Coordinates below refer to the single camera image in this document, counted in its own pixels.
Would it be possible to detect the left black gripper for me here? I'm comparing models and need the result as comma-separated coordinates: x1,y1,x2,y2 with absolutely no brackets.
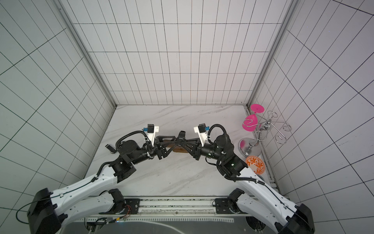
131,135,179,164

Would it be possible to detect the brown wooden watch stand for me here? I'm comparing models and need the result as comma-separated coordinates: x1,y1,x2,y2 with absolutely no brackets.
164,142,180,153

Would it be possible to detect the black round wrist watch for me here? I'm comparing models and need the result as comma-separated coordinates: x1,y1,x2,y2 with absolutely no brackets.
178,131,186,141

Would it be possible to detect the black rectangular smart watch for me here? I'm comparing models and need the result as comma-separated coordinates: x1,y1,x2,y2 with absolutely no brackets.
105,144,117,154

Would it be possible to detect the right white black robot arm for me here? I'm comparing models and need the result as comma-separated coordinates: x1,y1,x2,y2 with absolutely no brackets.
176,135,315,234

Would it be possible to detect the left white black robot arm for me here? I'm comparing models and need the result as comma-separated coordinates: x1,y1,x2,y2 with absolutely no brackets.
27,132,176,234

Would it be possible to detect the pink plastic wine glass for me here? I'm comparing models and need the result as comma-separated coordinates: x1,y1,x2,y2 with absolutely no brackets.
242,104,265,132

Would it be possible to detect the orange patterned plate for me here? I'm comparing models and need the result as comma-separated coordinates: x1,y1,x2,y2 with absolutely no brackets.
245,156,266,175

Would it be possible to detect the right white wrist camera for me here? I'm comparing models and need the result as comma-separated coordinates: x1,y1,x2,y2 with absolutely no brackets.
194,123,209,146

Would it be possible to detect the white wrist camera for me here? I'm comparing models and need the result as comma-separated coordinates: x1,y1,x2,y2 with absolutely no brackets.
143,124,159,145
194,123,209,146

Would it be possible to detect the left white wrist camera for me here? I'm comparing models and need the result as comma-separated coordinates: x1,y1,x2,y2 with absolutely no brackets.
143,124,159,145

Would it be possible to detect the silver wire glass rack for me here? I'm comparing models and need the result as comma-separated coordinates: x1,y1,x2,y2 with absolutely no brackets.
238,111,292,158

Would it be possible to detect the aluminium mounting rail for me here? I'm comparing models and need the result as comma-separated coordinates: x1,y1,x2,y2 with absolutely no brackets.
59,195,294,218

